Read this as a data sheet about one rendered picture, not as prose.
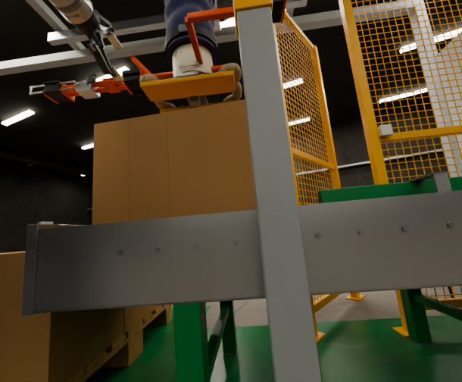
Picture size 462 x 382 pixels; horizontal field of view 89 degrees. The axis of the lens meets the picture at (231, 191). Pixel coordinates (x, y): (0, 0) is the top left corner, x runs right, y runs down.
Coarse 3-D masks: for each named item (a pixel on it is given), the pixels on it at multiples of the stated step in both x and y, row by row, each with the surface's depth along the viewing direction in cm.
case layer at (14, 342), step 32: (0, 256) 73; (0, 288) 71; (0, 320) 69; (32, 320) 68; (64, 320) 73; (96, 320) 87; (128, 320) 108; (0, 352) 68; (32, 352) 67; (64, 352) 72; (96, 352) 85
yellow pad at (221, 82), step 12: (228, 72) 82; (144, 84) 83; (156, 84) 83; (168, 84) 83; (180, 84) 84; (192, 84) 85; (204, 84) 85; (216, 84) 86; (228, 84) 86; (156, 96) 90; (168, 96) 90; (180, 96) 91
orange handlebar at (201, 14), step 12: (192, 12) 72; (204, 12) 72; (216, 12) 71; (228, 12) 71; (192, 24) 75; (192, 36) 78; (192, 48) 84; (168, 72) 96; (216, 72) 100; (96, 84) 98; (108, 84) 98
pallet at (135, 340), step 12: (156, 312) 137; (168, 312) 155; (144, 324) 122; (156, 324) 151; (132, 336) 109; (108, 348) 94; (120, 348) 100; (132, 348) 108; (96, 360) 85; (108, 360) 105; (120, 360) 105; (132, 360) 107; (84, 372) 80
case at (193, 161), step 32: (96, 128) 79; (128, 128) 77; (160, 128) 75; (192, 128) 73; (224, 128) 71; (96, 160) 77; (128, 160) 75; (160, 160) 73; (192, 160) 71; (224, 160) 70; (96, 192) 75; (128, 192) 73; (160, 192) 71; (192, 192) 70; (224, 192) 68
